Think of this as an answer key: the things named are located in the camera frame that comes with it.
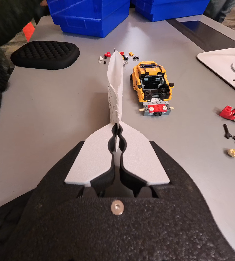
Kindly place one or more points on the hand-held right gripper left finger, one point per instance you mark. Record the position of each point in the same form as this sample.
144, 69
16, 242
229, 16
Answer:
91, 159

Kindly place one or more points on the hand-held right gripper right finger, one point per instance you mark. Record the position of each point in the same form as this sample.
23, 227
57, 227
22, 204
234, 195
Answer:
146, 161

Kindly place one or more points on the torn white paper bag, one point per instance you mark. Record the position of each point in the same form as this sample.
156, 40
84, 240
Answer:
115, 81

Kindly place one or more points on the large pile of toy bricks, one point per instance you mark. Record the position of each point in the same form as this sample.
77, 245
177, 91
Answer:
107, 54

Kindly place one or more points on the blue plastic bin holding bricks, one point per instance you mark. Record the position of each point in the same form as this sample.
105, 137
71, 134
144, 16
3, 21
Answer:
88, 18

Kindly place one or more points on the person's left forearm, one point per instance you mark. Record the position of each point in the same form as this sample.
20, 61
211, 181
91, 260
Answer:
7, 20

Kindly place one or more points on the black toy wrench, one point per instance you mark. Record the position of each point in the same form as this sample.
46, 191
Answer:
227, 131

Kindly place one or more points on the tan toy hair piece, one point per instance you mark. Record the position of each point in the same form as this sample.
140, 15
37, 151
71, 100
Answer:
232, 153

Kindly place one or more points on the yellow toy brick car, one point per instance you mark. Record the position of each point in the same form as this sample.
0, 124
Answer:
152, 71

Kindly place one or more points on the red toy minifigure body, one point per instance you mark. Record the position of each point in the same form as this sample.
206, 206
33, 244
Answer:
226, 113

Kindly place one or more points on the black bumpy wrist rest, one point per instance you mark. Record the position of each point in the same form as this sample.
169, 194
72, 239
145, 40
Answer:
46, 55

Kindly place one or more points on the white adjustable stand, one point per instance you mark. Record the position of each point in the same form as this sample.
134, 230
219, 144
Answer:
217, 61

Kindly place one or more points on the red orange object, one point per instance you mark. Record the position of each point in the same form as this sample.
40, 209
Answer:
28, 30

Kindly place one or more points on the blue plastic bin holding paper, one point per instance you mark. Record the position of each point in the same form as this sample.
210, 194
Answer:
170, 10

